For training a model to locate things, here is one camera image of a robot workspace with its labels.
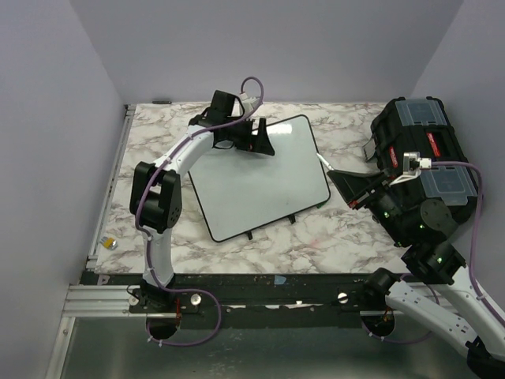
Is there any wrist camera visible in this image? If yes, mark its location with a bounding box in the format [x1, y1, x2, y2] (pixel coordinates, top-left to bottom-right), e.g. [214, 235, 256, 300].
[238, 92, 259, 117]
[390, 152, 432, 186]

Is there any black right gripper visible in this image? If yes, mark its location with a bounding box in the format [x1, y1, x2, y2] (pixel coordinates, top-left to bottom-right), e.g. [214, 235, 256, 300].
[327, 166, 412, 246]

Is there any black plastic toolbox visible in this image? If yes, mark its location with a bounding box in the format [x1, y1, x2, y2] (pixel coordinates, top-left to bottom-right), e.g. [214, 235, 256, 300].
[361, 96, 484, 248]

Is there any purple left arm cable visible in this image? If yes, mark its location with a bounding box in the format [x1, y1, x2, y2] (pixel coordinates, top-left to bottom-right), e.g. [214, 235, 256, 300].
[136, 77, 265, 348]

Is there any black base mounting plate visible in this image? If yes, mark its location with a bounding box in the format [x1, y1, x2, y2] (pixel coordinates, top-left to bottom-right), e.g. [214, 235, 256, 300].
[80, 272, 395, 335]

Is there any front aluminium rail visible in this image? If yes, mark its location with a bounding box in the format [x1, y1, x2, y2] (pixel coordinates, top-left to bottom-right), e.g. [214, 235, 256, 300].
[62, 285, 139, 317]

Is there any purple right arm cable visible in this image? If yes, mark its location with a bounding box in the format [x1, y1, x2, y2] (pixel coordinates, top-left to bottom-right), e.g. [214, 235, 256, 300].
[368, 159, 505, 344]

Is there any black framed whiteboard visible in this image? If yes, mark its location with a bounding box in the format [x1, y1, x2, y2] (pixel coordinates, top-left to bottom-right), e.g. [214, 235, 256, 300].
[189, 114, 331, 242]

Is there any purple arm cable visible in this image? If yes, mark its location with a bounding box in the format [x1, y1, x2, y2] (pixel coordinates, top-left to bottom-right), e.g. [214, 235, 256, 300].
[368, 159, 505, 344]
[136, 77, 265, 348]

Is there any green white marker pen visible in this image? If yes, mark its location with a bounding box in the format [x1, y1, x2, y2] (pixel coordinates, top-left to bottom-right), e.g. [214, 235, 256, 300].
[316, 153, 334, 171]

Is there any yellow small object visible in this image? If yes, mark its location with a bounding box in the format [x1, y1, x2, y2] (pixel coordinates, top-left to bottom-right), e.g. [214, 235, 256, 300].
[99, 236, 118, 250]

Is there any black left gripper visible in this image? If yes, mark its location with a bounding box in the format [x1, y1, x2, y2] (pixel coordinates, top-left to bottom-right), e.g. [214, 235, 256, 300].
[223, 116, 273, 155]

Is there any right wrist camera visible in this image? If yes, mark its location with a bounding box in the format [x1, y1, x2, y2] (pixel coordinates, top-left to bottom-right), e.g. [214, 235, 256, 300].
[390, 152, 432, 186]

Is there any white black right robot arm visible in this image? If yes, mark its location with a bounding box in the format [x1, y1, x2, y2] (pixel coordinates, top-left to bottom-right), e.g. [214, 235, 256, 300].
[327, 157, 504, 378]

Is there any aluminium rail left edge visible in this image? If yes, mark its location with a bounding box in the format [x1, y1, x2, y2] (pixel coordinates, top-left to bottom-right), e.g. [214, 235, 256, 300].
[85, 104, 137, 271]

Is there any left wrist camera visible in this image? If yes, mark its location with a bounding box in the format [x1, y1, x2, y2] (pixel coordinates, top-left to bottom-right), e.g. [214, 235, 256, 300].
[238, 92, 259, 117]

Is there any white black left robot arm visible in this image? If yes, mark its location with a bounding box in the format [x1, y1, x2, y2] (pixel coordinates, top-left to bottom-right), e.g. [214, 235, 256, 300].
[129, 90, 275, 312]

